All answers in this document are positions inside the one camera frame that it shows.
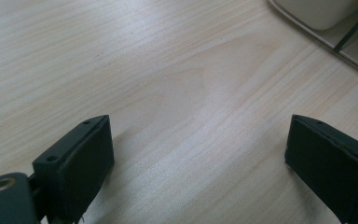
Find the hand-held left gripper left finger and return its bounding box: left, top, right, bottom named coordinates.
left=32, top=114, right=116, bottom=224

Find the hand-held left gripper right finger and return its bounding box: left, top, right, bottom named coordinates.
left=284, top=114, right=358, bottom=224

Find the beige divided tray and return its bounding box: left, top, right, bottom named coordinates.
left=267, top=0, right=358, bottom=79

